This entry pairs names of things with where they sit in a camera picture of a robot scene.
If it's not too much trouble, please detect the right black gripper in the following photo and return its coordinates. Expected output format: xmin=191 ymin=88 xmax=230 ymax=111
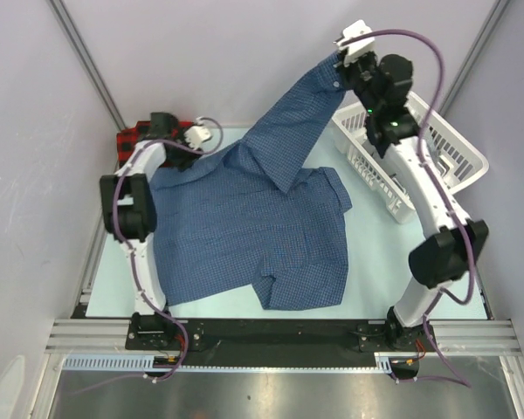
xmin=333 ymin=49 xmax=379 ymax=116

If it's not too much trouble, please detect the blue checked shirt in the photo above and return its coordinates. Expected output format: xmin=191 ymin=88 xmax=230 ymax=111
xmin=151 ymin=55 xmax=352 ymax=311

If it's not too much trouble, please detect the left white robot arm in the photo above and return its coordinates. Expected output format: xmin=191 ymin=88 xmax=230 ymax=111
xmin=100 ymin=112 xmax=211 ymax=350

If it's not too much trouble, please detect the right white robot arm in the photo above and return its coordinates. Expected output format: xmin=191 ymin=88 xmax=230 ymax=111
xmin=335 ymin=48 xmax=488 ymax=350

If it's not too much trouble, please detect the red black plaid shirt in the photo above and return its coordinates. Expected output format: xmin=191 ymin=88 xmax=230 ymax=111
xmin=116 ymin=113 xmax=194 ymax=168

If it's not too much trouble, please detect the grey shirt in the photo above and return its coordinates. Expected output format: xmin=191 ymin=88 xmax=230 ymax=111
xmin=390 ymin=152 xmax=452 ymax=189

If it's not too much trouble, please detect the white plastic basket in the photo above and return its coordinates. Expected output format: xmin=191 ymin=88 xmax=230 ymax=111
xmin=331 ymin=102 xmax=489 ymax=223

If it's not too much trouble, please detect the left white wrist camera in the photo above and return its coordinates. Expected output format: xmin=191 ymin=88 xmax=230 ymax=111
xmin=184 ymin=125 xmax=212 ymax=150

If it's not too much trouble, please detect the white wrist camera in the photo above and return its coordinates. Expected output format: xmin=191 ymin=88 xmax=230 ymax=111
xmin=334 ymin=19 xmax=375 ymax=66
xmin=184 ymin=125 xmax=212 ymax=150

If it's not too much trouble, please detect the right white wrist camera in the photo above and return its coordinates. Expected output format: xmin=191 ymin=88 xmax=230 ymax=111
xmin=334 ymin=19 xmax=375 ymax=66

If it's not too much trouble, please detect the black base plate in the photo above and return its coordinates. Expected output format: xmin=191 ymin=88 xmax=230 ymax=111
xmin=125 ymin=314 xmax=433 ymax=369

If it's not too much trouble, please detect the aluminium rail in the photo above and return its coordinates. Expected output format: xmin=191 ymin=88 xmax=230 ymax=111
xmin=45 ymin=319 xmax=522 ymax=356

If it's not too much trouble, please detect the white slotted cable duct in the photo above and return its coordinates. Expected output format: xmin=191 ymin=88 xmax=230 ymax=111
xmin=63 ymin=354 xmax=391 ymax=374

